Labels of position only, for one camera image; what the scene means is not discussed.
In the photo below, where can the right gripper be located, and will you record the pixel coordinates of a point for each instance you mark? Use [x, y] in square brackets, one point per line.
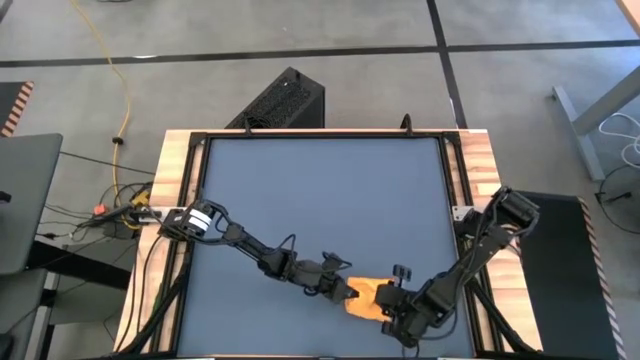
[395, 300]

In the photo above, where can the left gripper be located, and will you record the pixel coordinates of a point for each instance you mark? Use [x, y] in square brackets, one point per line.
[317, 277]

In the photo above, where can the orange towel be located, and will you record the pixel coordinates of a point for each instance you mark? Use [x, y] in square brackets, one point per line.
[365, 300]

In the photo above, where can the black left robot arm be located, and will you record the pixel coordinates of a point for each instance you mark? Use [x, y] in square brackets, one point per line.
[250, 244]

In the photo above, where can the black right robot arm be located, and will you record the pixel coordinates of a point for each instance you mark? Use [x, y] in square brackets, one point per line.
[480, 250]

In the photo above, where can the grey-blue table mat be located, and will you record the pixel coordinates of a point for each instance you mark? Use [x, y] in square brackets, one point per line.
[300, 200]

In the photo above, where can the black hazard-striped floor mat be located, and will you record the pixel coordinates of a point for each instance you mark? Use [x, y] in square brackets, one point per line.
[12, 107]
[560, 280]

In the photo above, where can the black clamp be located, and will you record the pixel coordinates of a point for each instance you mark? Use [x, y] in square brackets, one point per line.
[246, 126]
[406, 125]

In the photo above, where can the black computer tower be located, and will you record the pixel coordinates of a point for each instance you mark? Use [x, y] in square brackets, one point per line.
[280, 100]

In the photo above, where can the black power strip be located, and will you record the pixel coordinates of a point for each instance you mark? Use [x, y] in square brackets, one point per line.
[120, 225]

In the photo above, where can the orange plug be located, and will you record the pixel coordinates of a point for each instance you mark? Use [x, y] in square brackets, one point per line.
[99, 209]

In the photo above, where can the grey metal desk leg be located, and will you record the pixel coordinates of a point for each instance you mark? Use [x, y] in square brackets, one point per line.
[600, 105]

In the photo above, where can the grey desk panel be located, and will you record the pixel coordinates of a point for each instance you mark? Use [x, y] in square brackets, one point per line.
[25, 200]
[20, 315]

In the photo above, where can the black metal table frame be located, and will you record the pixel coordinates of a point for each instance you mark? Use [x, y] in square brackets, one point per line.
[325, 134]

